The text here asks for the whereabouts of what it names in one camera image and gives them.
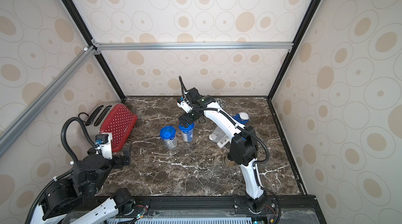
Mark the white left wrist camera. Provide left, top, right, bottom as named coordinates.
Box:
left=95, top=133, right=113, bottom=160

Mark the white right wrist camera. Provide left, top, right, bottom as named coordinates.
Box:
left=177, top=97, right=192, bottom=113

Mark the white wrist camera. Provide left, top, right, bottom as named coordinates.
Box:
left=177, top=97, right=192, bottom=113
left=95, top=133, right=113, bottom=160

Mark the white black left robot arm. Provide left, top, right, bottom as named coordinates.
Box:
left=25, top=117, right=131, bottom=224

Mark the silver aluminium crossbar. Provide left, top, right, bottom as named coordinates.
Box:
left=95, top=42, right=294, bottom=50

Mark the round white soap disc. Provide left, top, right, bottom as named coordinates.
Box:
left=239, top=112, right=249, bottom=122

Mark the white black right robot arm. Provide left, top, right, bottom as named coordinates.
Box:
left=177, top=76, right=282, bottom=224

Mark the silver aluminium left rail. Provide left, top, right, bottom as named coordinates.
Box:
left=1, top=46, right=95, bottom=156

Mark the red polka dot toaster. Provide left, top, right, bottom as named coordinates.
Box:
left=83, top=102, right=138, bottom=152

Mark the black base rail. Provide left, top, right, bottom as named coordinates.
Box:
left=75, top=195, right=326, bottom=224

